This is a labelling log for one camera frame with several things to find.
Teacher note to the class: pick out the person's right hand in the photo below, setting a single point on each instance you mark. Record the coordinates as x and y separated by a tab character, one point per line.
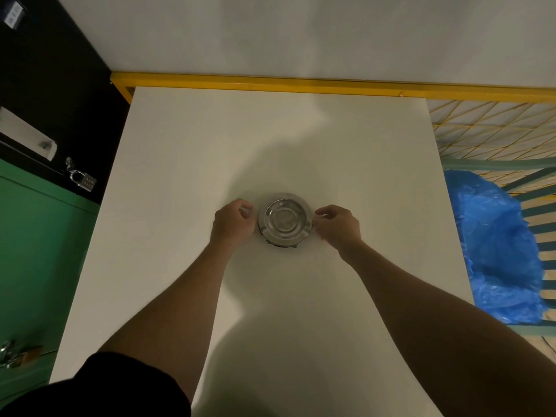
341	230

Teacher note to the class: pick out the person's left hand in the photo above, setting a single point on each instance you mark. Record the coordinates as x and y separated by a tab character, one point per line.
230	227

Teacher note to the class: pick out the person's right thumb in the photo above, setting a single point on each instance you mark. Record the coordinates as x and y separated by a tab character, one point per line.
318	225

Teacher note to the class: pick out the person's left thumb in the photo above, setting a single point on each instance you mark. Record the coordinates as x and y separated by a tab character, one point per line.
250	222

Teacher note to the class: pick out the person's left forearm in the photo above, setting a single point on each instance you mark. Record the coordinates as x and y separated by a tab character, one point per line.
182	308

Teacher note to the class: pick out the person's right forearm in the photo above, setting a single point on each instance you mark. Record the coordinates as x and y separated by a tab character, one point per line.
434	334

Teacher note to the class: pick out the round silver metal ashtray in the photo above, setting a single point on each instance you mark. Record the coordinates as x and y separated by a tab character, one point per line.
285	220

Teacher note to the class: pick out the silver padlock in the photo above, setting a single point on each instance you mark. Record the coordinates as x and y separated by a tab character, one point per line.
83	179

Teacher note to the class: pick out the blue plastic bag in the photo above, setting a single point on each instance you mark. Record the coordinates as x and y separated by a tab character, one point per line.
491	243

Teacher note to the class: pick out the green metal cabinet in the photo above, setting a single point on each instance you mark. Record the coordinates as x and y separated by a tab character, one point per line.
39	256

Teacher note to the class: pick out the black sleeve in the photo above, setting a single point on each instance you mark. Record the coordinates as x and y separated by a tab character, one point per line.
100	388

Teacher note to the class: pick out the white plastic label holder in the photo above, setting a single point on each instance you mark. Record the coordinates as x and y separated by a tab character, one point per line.
28	134

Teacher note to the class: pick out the black cabinet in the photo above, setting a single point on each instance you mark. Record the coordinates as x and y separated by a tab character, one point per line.
56	82

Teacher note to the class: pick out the brass padlock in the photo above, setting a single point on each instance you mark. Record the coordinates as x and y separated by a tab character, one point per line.
19	353

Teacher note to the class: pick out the white sticker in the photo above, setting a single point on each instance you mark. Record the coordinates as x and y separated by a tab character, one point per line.
13	14

